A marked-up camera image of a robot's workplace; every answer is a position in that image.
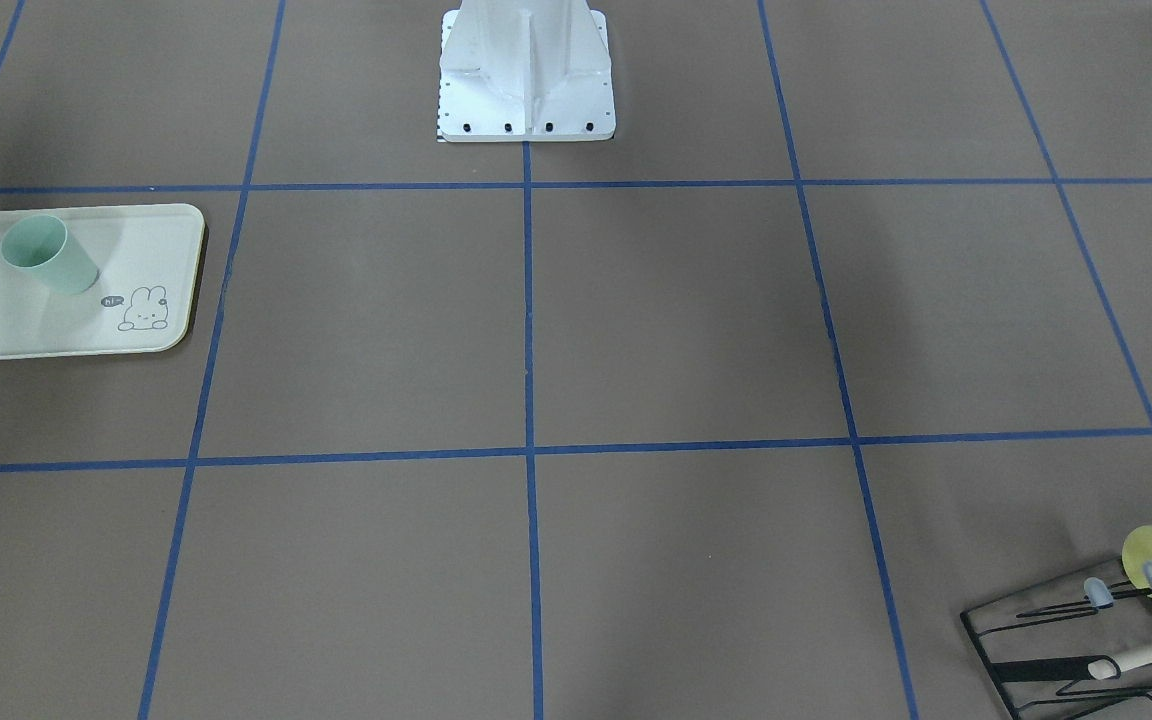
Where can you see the mint green cup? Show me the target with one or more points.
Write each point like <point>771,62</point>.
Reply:
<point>42,247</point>

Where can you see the cream rabbit tray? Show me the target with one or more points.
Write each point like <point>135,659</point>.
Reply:
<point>148,258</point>

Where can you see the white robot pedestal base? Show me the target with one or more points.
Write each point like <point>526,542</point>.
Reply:
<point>525,71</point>

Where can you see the black wire cup rack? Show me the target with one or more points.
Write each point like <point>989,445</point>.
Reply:
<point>1078,646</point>

